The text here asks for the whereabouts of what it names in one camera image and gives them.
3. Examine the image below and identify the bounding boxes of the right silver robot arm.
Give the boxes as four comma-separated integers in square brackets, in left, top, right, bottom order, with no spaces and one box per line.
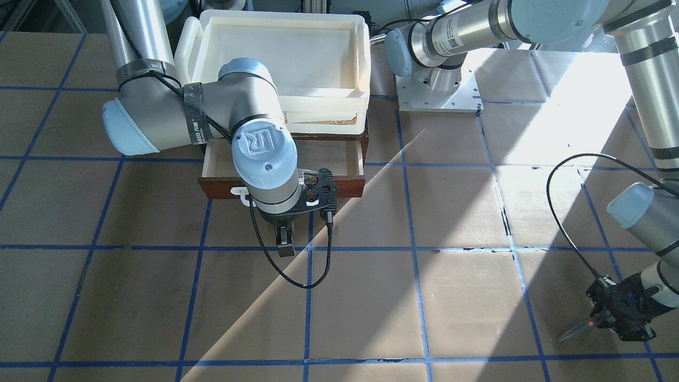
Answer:
[102,1,337,257]

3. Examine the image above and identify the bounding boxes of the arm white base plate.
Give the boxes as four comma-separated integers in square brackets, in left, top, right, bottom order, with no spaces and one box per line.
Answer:
[396,68,484,113]

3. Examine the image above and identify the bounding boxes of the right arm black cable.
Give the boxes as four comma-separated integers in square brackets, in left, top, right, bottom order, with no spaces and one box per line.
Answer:
[248,199,334,290]

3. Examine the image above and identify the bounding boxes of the brown wooden drawer cabinet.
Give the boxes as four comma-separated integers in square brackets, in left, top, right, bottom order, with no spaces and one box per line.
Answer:
[282,99,368,140]

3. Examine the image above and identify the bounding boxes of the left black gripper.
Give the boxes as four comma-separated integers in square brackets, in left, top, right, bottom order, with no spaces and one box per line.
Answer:
[585,276,664,341]

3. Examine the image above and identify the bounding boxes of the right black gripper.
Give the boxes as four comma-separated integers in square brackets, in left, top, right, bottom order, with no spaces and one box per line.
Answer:
[255,168,338,258]

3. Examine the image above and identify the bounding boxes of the wooden drawer with white handle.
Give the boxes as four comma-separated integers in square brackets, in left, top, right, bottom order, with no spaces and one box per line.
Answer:
[198,137,368,205]

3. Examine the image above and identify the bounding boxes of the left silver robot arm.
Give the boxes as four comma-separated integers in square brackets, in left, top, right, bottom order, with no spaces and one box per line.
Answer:
[370,1,677,342]

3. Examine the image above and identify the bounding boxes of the grey orange scissors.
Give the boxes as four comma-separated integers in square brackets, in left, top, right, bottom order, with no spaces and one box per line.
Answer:
[557,315,612,342]

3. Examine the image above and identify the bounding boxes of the white plastic bin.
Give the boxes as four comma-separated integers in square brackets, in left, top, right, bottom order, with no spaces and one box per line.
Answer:
[174,10,371,107]

